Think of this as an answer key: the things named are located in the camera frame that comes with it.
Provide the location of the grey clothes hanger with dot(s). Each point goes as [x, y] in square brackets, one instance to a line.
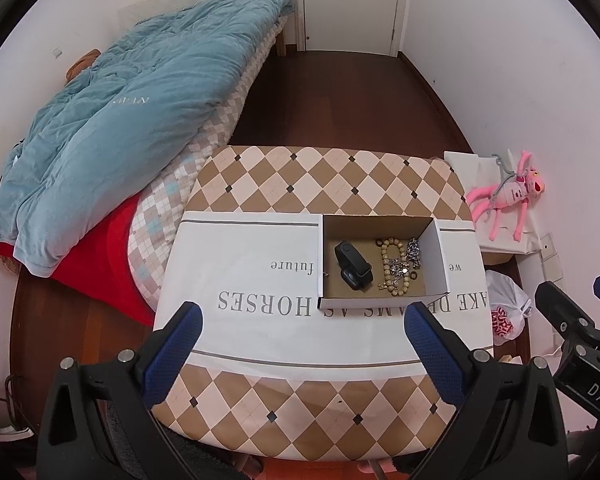
[500, 160]

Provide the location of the wooden bed frame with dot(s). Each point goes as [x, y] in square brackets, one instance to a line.
[282, 40]

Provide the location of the pink slipper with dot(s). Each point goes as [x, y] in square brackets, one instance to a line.
[380, 467]

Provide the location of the white door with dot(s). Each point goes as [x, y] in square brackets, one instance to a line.
[350, 5]

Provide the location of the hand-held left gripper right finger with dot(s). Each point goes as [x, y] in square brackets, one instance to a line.
[432, 355]

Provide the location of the red blanket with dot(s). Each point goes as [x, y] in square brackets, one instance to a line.
[105, 270]

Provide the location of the light blue quilt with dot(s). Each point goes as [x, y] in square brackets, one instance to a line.
[130, 125]

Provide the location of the white cardboard box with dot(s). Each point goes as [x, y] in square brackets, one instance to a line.
[442, 260]

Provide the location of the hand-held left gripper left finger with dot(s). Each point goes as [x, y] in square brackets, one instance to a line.
[172, 355]

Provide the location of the checkered bed sheet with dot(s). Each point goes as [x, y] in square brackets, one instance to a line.
[155, 225]

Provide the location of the black fitness band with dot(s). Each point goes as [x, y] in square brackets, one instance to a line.
[352, 260]

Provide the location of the brown plush item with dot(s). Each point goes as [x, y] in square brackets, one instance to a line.
[82, 62]

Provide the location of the checkered printed tablecloth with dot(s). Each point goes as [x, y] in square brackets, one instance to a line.
[260, 240]

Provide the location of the pink plush toy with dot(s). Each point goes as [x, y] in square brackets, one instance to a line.
[512, 192]

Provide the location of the white plastic bag red print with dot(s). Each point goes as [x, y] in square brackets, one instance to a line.
[505, 320]

